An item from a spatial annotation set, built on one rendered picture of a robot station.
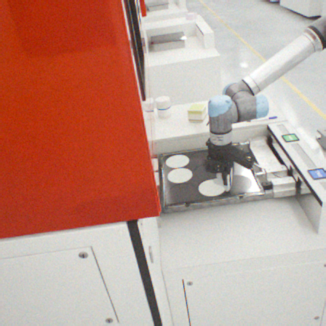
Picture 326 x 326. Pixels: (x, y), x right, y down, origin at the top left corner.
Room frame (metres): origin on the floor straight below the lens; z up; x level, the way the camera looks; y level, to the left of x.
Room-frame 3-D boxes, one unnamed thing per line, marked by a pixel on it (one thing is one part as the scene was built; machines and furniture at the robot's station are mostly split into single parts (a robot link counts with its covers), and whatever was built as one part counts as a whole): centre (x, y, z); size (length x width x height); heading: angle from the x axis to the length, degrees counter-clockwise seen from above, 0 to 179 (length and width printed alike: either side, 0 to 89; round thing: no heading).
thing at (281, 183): (0.97, -0.43, 0.89); 0.08 x 0.03 x 0.03; 88
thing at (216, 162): (0.99, -0.20, 1.05); 0.09 x 0.08 x 0.12; 58
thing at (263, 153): (1.13, -0.43, 0.87); 0.36 x 0.08 x 0.03; 178
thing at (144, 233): (0.94, 0.06, 1.02); 0.82 x 0.03 x 0.40; 178
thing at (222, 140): (0.98, -0.21, 1.13); 0.08 x 0.08 x 0.05
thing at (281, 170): (1.05, -0.43, 0.89); 0.08 x 0.03 x 0.03; 88
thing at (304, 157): (1.04, -0.53, 0.89); 0.55 x 0.09 x 0.14; 178
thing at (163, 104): (1.57, -0.05, 1.01); 0.07 x 0.07 x 0.10
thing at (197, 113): (1.47, -0.20, 1.00); 0.07 x 0.07 x 0.07; 63
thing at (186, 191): (1.12, -0.17, 0.90); 0.34 x 0.34 x 0.01; 88
